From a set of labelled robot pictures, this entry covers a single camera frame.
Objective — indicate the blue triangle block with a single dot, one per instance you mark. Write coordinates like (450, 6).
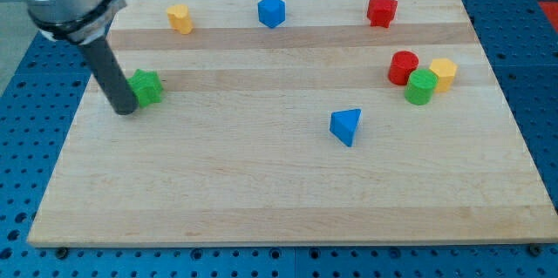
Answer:
(343, 125)

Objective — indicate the yellow heart block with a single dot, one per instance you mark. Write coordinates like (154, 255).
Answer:
(180, 19)

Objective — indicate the blue cube block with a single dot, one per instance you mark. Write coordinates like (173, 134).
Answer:
(271, 12)

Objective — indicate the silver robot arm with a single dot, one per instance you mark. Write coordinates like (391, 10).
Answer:
(84, 24)

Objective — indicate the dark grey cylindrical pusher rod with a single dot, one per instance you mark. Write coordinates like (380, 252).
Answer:
(109, 76)

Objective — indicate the green star block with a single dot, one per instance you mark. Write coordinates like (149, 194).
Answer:
(146, 86)

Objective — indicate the green cylinder block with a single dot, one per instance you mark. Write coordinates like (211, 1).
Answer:
(420, 87)

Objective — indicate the red cylinder block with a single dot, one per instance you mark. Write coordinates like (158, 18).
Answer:
(403, 63)

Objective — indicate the wooden board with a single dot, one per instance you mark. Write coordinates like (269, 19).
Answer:
(239, 150)

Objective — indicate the yellow hexagon block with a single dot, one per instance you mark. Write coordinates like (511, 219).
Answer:
(445, 70)

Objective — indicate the red star block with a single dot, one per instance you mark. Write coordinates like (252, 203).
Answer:
(381, 12)

